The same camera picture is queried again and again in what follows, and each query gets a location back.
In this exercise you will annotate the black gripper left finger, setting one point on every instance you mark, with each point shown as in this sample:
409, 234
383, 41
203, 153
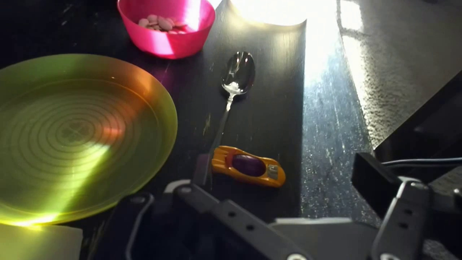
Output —
232, 226

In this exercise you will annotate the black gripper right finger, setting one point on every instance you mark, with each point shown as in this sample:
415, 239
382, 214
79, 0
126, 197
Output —
392, 221

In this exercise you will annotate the orange toy car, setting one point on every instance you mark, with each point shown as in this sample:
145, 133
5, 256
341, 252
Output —
226, 161

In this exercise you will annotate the silver metal spoon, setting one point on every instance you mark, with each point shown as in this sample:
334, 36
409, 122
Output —
239, 72

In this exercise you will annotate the pink plastic bowl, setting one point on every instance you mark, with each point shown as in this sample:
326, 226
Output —
168, 41

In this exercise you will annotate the pink candy pieces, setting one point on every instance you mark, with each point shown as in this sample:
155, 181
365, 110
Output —
157, 22

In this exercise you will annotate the white wrist mount piece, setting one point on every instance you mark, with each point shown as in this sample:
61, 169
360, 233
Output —
38, 243

